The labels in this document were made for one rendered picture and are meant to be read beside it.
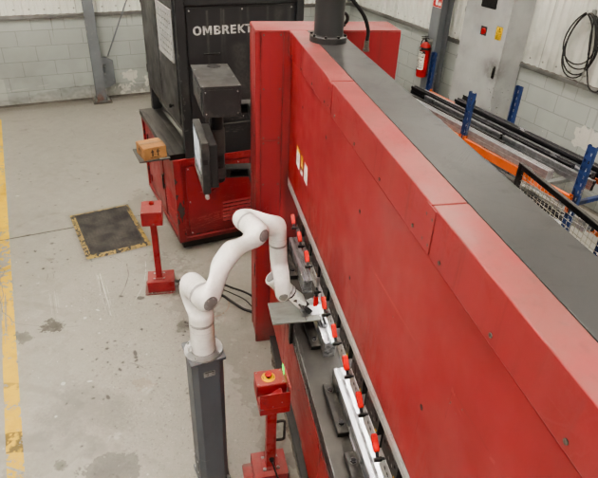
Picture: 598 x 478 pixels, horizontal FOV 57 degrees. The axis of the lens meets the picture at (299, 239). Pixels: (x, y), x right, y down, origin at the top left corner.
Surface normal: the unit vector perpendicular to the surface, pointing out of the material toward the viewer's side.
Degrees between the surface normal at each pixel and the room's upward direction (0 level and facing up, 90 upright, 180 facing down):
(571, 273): 0
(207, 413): 90
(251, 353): 0
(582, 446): 90
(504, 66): 90
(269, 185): 90
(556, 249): 0
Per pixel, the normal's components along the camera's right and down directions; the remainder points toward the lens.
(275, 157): 0.19, 0.53
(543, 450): -0.98, 0.07
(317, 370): 0.04, -0.84
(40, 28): 0.43, 0.50
